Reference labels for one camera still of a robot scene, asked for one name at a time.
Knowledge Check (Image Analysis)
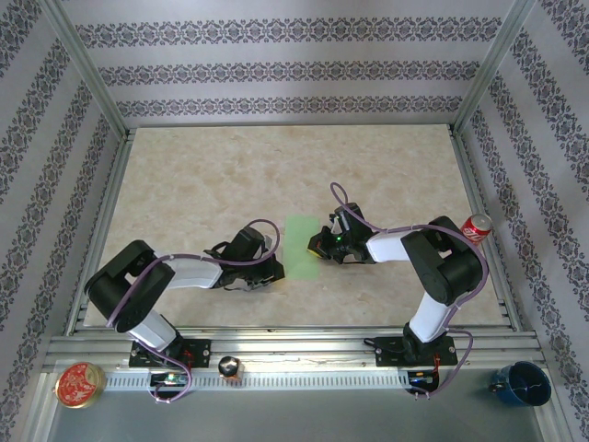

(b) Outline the green cloth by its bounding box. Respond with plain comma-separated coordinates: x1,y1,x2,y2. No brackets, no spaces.
283,215,322,281

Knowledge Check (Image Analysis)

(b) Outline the red soda can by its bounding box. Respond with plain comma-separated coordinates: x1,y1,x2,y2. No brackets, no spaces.
454,213,493,252

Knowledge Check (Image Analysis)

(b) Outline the grey metal shelf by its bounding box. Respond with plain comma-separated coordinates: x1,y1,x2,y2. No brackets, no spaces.
34,371,556,442

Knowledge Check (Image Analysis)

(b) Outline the round red gold tin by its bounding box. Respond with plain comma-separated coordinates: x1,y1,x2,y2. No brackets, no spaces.
51,362,108,410

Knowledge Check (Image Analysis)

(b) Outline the blue enamel mug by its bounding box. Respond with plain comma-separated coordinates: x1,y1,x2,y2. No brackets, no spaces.
488,361,552,407

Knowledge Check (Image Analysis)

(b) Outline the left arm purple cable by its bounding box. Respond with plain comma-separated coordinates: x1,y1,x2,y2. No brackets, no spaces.
106,218,282,406

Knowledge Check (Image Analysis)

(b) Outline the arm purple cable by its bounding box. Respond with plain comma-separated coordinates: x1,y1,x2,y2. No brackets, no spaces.
106,218,282,406
329,182,489,401

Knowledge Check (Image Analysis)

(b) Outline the wide aluminium base rail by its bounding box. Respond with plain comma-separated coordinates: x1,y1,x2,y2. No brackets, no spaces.
43,327,547,373

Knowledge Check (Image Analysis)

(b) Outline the grey slotted cable duct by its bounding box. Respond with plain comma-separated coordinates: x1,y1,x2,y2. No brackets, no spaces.
103,370,411,390

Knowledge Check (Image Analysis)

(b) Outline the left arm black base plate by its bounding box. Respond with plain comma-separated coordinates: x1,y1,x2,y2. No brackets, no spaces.
128,339,212,369

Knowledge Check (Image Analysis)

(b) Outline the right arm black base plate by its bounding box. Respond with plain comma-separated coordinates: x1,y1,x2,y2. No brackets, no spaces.
375,335,457,368

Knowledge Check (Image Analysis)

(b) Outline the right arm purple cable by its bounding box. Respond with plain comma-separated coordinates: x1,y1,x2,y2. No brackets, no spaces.
329,182,489,401

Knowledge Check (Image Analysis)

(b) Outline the aluminium corner post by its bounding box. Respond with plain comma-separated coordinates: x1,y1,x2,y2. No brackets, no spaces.
452,0,538,137
38,0,131,139

